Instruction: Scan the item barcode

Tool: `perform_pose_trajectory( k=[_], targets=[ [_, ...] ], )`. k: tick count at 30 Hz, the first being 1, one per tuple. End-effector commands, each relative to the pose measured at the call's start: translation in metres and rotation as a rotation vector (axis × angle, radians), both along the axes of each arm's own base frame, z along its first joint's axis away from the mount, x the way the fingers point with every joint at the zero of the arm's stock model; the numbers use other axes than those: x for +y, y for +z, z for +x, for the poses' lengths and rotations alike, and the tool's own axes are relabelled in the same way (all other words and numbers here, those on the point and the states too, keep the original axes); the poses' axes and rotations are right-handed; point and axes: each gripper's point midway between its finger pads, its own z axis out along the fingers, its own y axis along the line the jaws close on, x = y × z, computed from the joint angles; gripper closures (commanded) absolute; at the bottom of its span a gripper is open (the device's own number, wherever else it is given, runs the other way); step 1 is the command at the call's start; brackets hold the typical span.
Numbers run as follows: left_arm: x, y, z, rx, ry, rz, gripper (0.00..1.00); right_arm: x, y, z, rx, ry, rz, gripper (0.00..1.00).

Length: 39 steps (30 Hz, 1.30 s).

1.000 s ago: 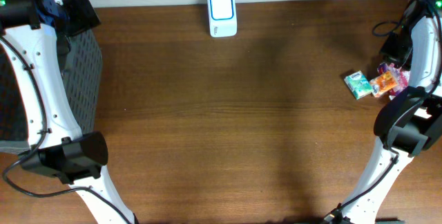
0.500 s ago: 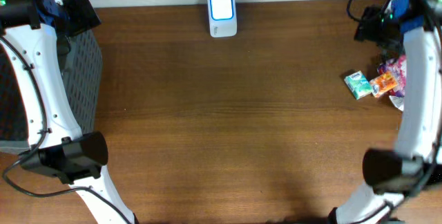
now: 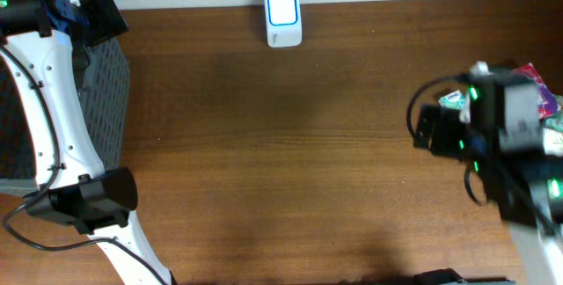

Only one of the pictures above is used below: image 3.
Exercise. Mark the dark grey plastic basket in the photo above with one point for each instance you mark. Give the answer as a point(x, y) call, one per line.
point(101, 75)

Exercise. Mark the white tube with cork cap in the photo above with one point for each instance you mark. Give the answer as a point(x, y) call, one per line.
point(553, 142)

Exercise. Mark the mint green wipes pack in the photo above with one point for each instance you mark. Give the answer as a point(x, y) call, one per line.
point(555, 121)

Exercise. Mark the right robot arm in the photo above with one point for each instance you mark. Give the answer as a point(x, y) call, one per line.
point(498, 135)

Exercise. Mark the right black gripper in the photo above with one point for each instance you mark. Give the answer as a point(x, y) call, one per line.
point(443, 138)

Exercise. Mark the red purple pads pack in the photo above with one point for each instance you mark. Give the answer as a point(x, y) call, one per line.
point(547, 104)

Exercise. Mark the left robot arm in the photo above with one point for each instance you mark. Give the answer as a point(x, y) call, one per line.
point(64, 95)

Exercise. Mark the teal tissue pocket pack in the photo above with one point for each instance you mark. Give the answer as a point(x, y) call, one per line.
point(454, 100)

